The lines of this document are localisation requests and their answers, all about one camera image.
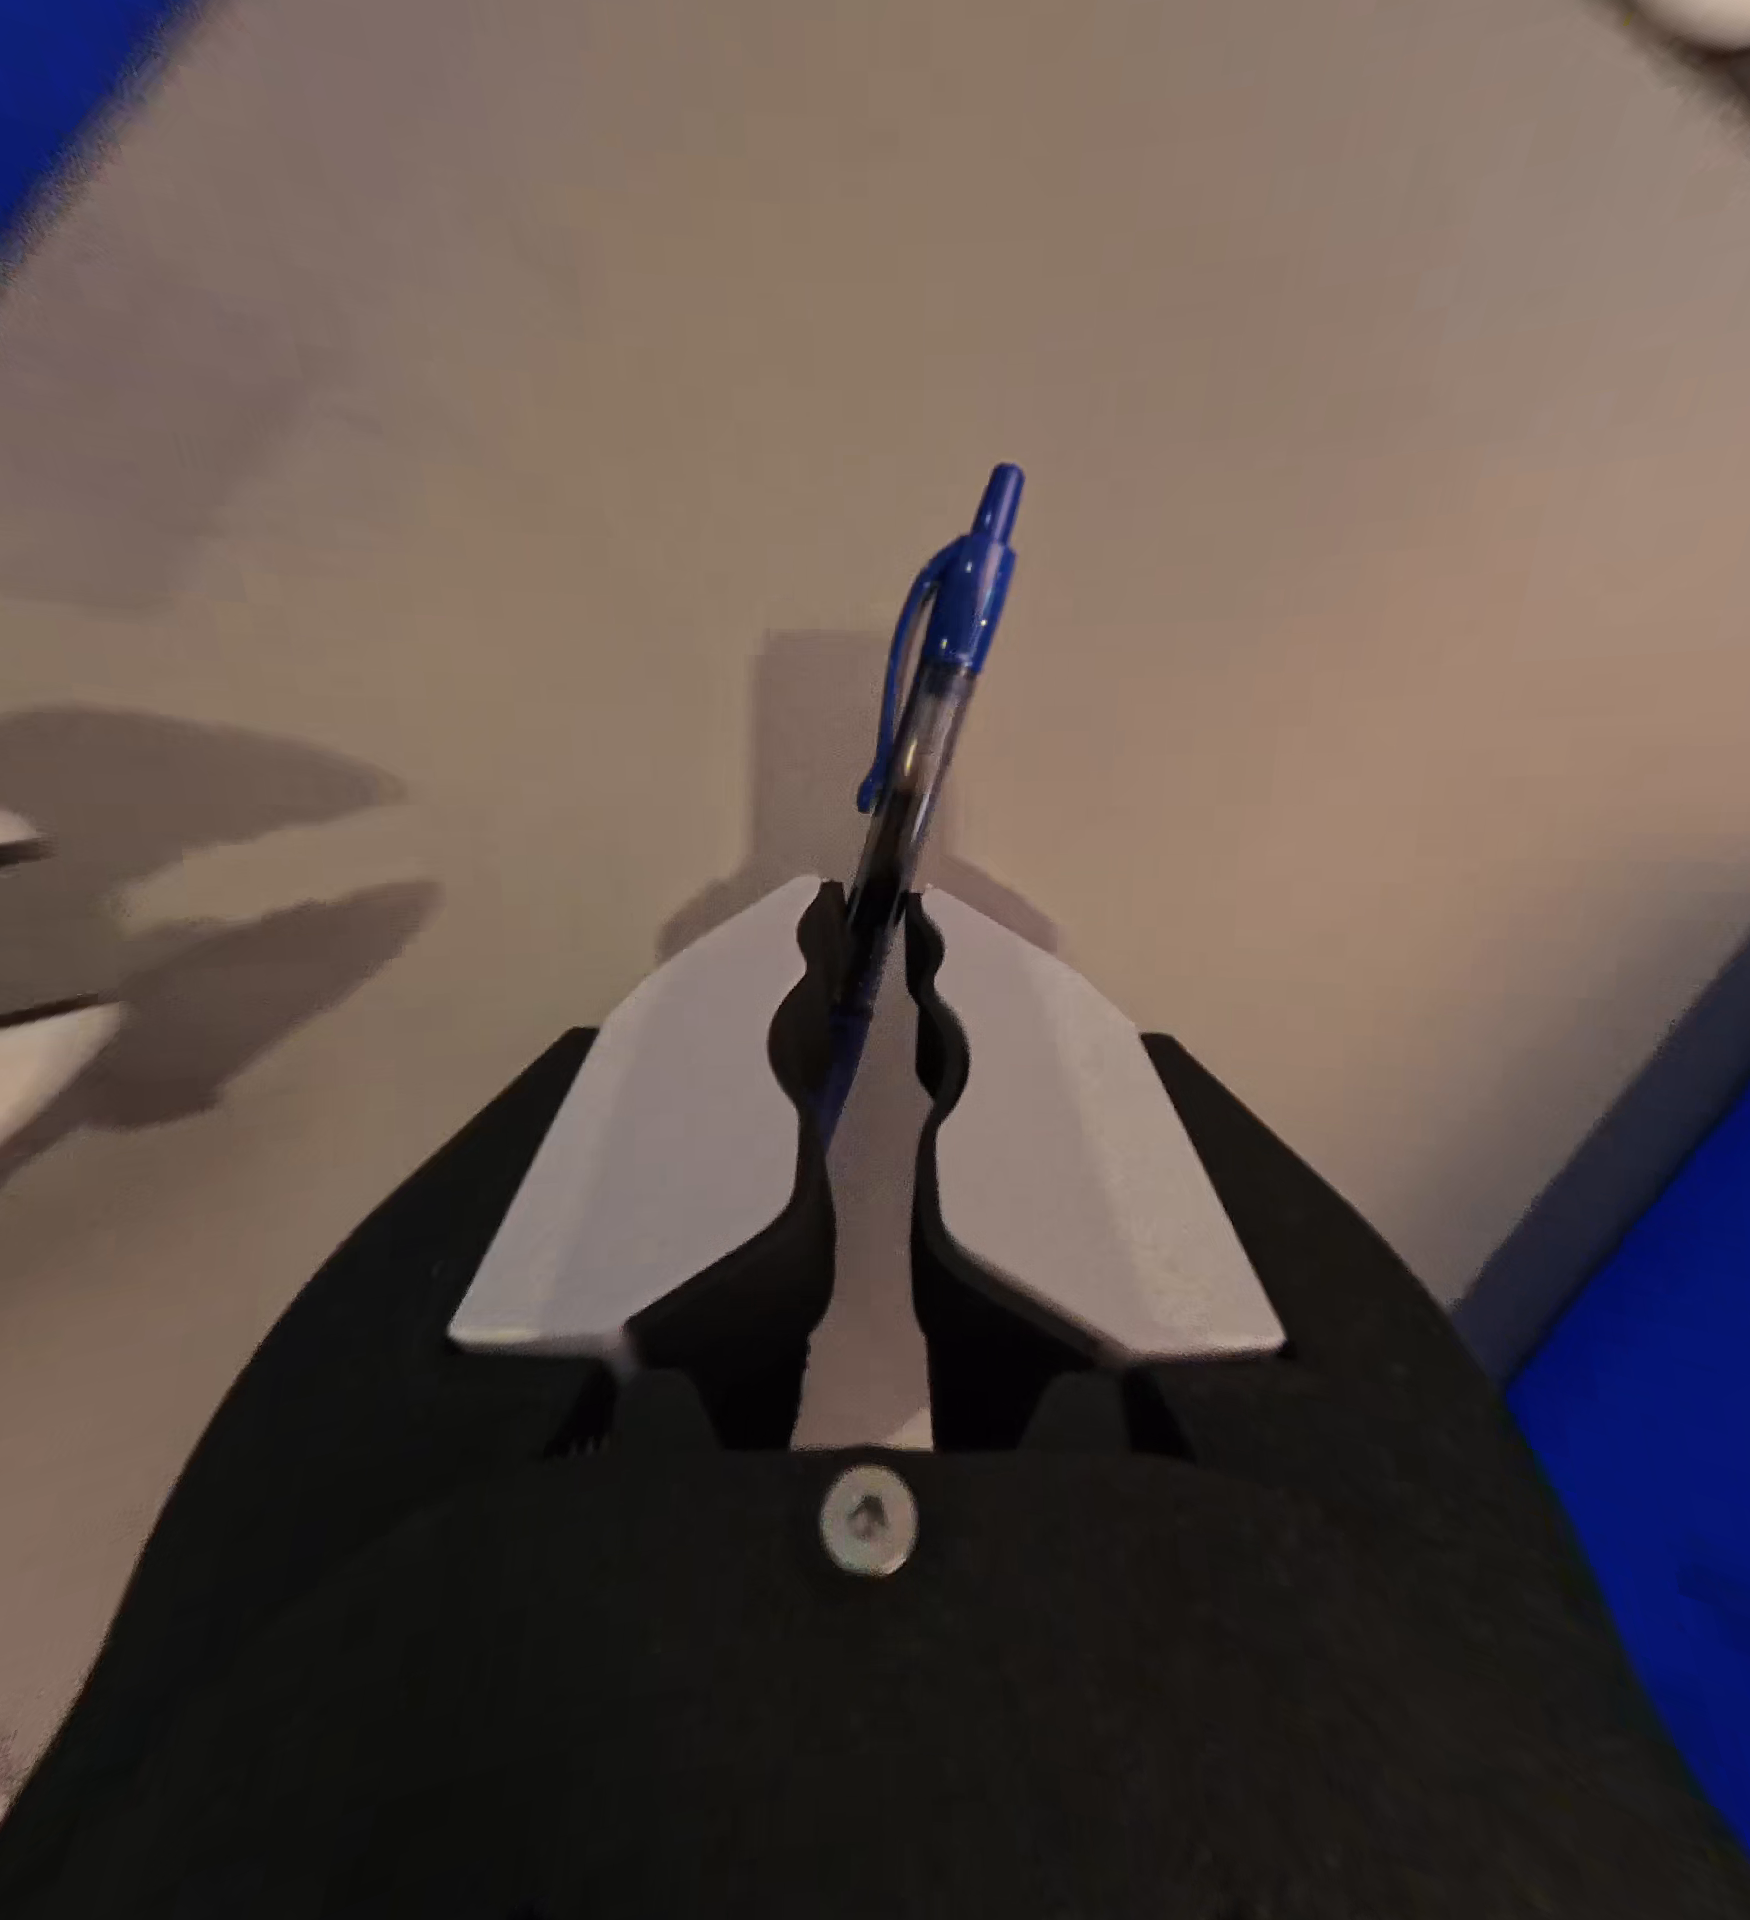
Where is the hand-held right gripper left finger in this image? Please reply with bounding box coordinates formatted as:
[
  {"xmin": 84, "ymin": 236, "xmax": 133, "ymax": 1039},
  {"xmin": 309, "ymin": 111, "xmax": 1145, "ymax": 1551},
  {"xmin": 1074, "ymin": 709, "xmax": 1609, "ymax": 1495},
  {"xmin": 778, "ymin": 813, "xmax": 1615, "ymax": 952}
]
[{"xmin": 448, "ymin": 872, "xmax": 846, "ymax": 1363}]

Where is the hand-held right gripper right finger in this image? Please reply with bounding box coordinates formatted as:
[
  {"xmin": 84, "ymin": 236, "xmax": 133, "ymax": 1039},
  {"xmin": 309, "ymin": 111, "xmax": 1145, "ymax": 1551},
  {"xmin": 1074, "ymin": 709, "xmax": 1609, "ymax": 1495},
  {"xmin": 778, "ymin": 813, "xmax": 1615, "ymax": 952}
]
[{"xmin": 905, "ymin": 888, "xmax": 1289, "ymax": 1370}]

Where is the blue pen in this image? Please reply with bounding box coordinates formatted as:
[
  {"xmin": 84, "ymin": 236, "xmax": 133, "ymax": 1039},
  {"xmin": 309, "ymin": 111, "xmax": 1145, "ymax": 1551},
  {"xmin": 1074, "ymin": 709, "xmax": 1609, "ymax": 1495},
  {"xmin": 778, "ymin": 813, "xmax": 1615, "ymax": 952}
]
[{"xmin": 812, "ymin": 461, "xmax": 1026, "ymax": 1157}]

